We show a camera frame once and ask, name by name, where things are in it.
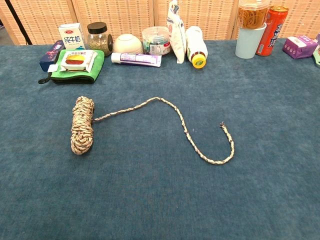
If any beige speckled braided rope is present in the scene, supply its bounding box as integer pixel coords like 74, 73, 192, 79
70, 95, 235, 156

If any white purple toothpaste tube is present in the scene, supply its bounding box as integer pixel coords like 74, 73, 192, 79
110, 52, 163, 68

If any blue table cloth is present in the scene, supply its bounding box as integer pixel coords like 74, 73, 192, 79
0, 37, 320, 240

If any clear tub of clips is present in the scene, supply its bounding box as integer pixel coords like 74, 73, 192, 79
141, 26, 172, 56

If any white ceramic bowl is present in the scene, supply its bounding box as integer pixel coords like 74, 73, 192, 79
112, 33, 144, 55

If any white stand-up pouch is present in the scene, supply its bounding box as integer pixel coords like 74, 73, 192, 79
166, 0, 187, 64

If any green folded cloth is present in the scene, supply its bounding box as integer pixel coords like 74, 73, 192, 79
38, 49, 105, 85

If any white bottle yellow cap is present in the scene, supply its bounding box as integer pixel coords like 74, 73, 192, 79
185, 25, 209, 69

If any glass jar black lid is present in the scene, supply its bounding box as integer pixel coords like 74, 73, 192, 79
86, 21, 114, 57

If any white burger snack packet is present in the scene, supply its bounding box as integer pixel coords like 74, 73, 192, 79
59, 49, 98, 74

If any woven bamboo folding screen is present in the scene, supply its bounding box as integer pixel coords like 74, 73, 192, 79
0, 0, 320, 46

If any light blue paper cup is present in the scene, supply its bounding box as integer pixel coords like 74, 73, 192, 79
235, 22, 268, 60

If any small white sachet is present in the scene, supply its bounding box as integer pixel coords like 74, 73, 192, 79
47, 63, 62, 74

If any white milk carton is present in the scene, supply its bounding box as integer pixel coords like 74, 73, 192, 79
58, 22, 86, 50

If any dark blue carton box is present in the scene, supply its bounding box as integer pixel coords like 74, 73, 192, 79
39, 39, 66, 72

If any clear jar of rubber bands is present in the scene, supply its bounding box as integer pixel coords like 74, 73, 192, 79
236, 0, 271, 30

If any red drink can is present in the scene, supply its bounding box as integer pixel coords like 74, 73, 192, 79
255, 5, 289, 57

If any purple tissue packet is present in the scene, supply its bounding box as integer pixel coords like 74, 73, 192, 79
282, 35, 320, 60

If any green plastic object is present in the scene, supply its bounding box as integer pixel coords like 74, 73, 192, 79
312, 44, 320, 66

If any black pole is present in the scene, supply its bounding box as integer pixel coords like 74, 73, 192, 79
4, 0, 33, 46

